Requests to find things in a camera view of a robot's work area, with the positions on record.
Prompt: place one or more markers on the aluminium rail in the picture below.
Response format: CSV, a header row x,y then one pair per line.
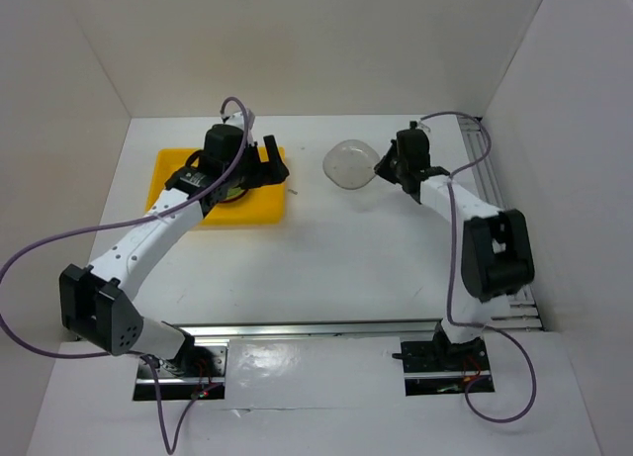
x,y
523,311
310,329

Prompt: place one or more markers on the yellow plastic bin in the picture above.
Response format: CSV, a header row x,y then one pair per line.
x,y
262,206

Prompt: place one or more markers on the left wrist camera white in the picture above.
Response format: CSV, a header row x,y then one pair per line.
x,y
239,119

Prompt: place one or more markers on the aluminium rail front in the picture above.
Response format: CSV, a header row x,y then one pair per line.
x,y
310,329

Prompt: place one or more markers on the aluminium rail right side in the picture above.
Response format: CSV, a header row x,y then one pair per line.
x,y
523,311

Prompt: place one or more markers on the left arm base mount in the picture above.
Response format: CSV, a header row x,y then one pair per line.
x,y
204,378

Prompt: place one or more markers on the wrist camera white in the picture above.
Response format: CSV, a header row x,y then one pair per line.
x,y
239,119
419,125

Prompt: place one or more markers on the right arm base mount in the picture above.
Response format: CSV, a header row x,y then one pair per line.
x,y
432,369

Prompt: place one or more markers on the green plate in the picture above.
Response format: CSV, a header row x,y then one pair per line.
x,y
233,195

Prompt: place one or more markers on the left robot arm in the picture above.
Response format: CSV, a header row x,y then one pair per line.
x,y
97,300

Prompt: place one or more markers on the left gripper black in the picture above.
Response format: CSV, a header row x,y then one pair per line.
x,y
272,172

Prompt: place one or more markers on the clear glass plate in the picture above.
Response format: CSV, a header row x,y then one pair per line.
x,y
350,165

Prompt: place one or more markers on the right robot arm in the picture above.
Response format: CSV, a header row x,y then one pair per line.
x,y
491,253

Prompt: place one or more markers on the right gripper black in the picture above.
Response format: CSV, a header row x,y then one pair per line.
x,y
384,168

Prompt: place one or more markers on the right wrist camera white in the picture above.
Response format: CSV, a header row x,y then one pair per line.
x,y
419,125

